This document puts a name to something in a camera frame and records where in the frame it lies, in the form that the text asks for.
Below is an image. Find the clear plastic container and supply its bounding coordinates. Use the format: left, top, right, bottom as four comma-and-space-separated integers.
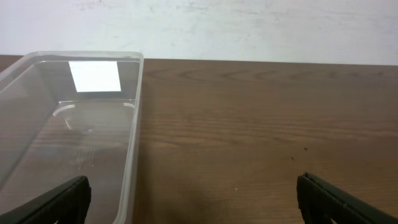
1, 51, 144, 223

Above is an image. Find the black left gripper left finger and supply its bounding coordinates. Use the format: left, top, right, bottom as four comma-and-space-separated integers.
1, 175, 91, 224

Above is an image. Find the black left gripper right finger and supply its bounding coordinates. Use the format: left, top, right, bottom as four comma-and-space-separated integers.
296, 172, 397, 224

